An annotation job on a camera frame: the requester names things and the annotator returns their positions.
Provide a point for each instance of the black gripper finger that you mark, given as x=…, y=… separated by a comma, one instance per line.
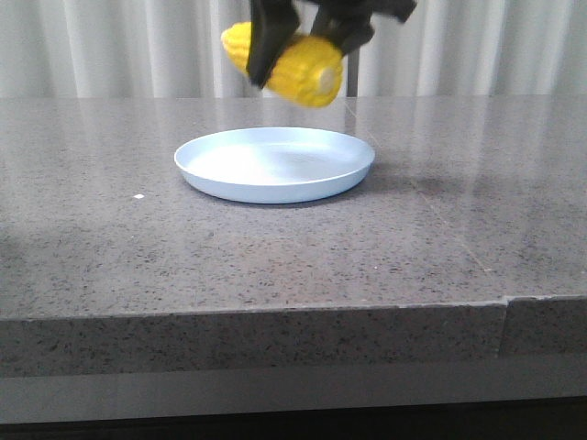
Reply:
x=346, y=35
x=273, y=23

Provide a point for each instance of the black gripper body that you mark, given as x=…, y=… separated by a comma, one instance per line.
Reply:
x=400, y=10

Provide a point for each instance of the yellow corn cob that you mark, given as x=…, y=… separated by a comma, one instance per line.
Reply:
x=308, y=73

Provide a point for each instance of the light blue round plate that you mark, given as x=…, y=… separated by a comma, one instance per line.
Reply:
x=274, y=165

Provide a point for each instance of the white pleated curtain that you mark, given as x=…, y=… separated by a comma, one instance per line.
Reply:
x=87, y=49

